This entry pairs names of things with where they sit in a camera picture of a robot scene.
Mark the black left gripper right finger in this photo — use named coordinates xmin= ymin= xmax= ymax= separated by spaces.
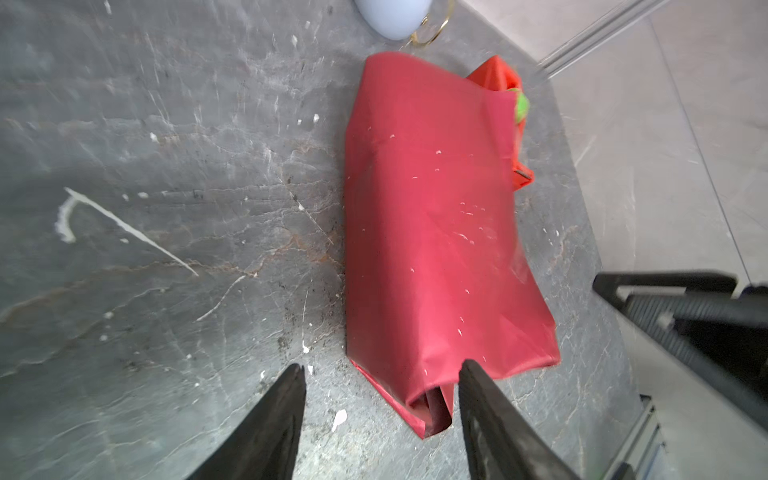
xmin=459 ymin=359 xmax=577 ymax=479

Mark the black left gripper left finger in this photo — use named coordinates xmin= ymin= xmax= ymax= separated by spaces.
xmin=189 ymin=363 xmax=307 ymax=479

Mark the dark red wrapping paper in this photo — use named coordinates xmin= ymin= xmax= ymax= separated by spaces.
xmin=343 ymin=52 xmax=561 ymax=438

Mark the red tape dispenser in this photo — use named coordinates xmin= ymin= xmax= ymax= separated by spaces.
xmin=466 ymin=55 xmax=535 ymax=191

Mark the small round white clock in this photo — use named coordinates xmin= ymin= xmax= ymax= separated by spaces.
xmin=354 ymin=0 xmax=432 ymax=41

